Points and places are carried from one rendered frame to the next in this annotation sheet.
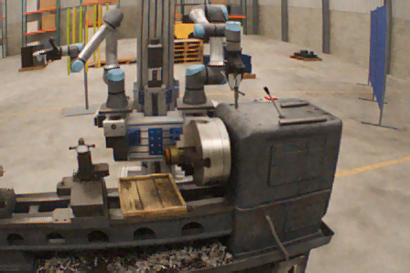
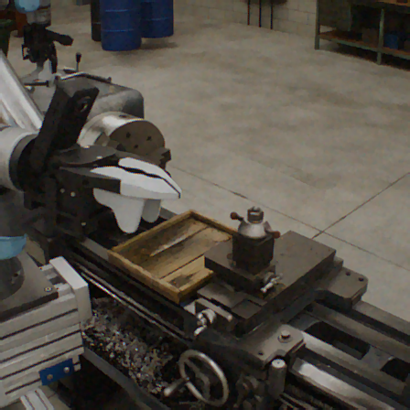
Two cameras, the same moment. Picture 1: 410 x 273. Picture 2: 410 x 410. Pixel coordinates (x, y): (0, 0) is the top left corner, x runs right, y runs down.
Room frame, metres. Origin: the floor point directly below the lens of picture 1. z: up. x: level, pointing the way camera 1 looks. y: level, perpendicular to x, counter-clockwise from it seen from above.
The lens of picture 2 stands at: (2.19, 1.57, 1.83)
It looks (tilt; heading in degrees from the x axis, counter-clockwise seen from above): 28 degrees down; 239
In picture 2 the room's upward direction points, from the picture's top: straight up
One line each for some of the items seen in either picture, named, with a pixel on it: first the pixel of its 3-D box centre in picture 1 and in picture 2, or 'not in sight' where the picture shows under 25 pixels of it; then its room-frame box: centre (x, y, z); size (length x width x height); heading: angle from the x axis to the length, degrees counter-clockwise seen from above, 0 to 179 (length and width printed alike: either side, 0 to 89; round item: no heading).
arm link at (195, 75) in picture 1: (196, 75); not in sight; (2.16, 0.06, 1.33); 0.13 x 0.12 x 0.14; 99
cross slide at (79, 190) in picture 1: (86, 186); (267, 278); (1.42, 0.58, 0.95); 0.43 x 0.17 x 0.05; 16
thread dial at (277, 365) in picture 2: not in sight; (275, 376); (1.55, 0.81, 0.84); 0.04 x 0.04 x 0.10; 16
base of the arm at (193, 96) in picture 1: (194, 93); not in sight; (2.16, 0.07, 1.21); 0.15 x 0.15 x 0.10
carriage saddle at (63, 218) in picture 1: (80, 197); (284, 299); (1.39, 0.62, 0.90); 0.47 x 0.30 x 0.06; 16
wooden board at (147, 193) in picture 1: (148, 194); (185, 251); (1.49, 0.27, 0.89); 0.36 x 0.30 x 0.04; 16
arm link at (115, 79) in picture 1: (115, 80); not in sight; (2.11, 0.56, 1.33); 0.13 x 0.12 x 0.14; 28
